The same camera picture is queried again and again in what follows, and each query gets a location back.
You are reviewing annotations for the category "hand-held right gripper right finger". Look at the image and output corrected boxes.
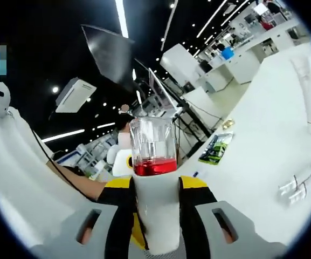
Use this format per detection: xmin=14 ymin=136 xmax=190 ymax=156
xmin=176 ymin=175 xmax=283 ymax=259

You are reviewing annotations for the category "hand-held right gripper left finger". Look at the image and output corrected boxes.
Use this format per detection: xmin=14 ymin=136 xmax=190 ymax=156
xmin=32 ymin=176 xmax=139 ymax=259

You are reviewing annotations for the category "white pump bottle red collar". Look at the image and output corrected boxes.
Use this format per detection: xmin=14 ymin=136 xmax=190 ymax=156
xmin=129 ymin=115 xmax=183 ymax=256

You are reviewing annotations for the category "white skincare tube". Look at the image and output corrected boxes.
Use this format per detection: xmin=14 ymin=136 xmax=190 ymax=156
xmin=289 ymin=56 xmax=311 ymax=135

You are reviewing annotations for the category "green snack packet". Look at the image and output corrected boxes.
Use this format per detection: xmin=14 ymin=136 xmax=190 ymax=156
xmin=197 ymin=131 xmax=234 ymax=166

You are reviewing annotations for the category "black monitor stand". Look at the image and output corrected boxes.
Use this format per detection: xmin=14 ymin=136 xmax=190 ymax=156
xmin=171 ymin=98 xmax=213 ymax=142

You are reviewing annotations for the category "gold foil snack packet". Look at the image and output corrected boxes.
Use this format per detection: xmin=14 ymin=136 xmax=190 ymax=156
xmin=220 ymin=118 xmax=236 ymax=130

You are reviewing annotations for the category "white ceiling air conditioner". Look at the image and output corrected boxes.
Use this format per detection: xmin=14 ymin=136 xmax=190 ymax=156
xmin=54 ymin=77 xmax=98 ymax=114

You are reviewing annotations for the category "white-framed monitor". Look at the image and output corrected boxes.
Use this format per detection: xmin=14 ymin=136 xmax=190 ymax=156
xmin=147 ymin=67 xmax=183 ymax=115

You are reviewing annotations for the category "person's white shirt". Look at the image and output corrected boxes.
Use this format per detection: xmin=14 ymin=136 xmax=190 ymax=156
xmin=0 ymin=106 xmax=102 ymax=251

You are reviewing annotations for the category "dark hanging panel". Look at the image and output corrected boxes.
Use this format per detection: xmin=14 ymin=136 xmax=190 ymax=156
xmin=80 ymin=24 xmax=136 ymax=87

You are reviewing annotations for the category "row of white office desks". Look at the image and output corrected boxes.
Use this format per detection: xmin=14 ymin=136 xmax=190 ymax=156
xmin=197 ymin=16 xmax=303 ymax=92

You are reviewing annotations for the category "wall screen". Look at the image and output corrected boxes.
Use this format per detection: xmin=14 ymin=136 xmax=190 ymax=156
xmin=253 ymin=4 xmax=269 ymax=16

